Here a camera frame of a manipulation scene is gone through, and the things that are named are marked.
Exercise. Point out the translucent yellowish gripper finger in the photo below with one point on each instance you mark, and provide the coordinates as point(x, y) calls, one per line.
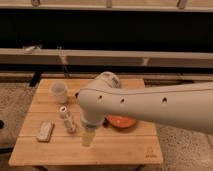
point(88, 136)

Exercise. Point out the white gripper wrist block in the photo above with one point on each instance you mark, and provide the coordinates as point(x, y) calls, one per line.
point(91, 120)

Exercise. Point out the orange ceramic bowl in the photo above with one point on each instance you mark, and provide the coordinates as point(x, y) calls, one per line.
point(121, 122)

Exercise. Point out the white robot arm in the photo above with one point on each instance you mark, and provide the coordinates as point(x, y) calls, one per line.
point(187, 106)

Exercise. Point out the white plastic bottle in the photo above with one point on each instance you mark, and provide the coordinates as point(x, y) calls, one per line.
point(68, 119)

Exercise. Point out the translucent plastic cup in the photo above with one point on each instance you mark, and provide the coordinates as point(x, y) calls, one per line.
point(59, 91)

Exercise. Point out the white rectangular remote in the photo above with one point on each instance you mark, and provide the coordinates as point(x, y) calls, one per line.
point(45, 131)

